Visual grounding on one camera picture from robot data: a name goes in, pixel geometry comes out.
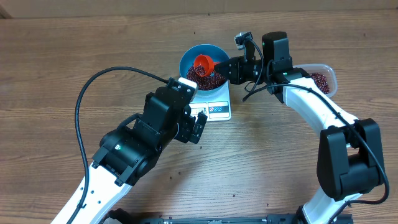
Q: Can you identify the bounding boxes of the orange measuring scoop blue handle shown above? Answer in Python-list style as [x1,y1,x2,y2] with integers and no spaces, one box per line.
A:
[193,54,218,77]

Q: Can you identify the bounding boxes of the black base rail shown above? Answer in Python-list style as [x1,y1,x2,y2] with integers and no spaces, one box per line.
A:
[132,214,303,224]

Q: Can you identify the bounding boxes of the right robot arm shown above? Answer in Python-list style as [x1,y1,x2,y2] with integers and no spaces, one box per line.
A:
[215,31,390,223]

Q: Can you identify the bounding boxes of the red beans in bowl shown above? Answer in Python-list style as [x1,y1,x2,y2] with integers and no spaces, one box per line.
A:
[186,66,226,91]

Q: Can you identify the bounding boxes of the clear plastic container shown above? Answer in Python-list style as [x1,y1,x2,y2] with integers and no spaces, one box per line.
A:
[294,63,338,98]

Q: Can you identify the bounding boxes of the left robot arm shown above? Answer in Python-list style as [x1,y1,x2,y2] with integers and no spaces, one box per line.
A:
[53,87,207,223]

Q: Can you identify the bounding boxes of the red beans in scoop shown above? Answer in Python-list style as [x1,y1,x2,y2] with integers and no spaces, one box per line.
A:
[195,65,206,77]

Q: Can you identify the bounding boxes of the white digital kitchen scale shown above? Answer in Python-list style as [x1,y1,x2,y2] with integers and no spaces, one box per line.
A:
[190,82,232,121]

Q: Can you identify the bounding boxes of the red adzuki beans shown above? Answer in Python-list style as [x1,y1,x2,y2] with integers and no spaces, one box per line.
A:
[310,73,330,94]

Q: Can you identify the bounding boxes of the blue plastic bowl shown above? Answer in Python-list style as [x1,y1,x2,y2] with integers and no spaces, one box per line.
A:
[179,44,229,97]

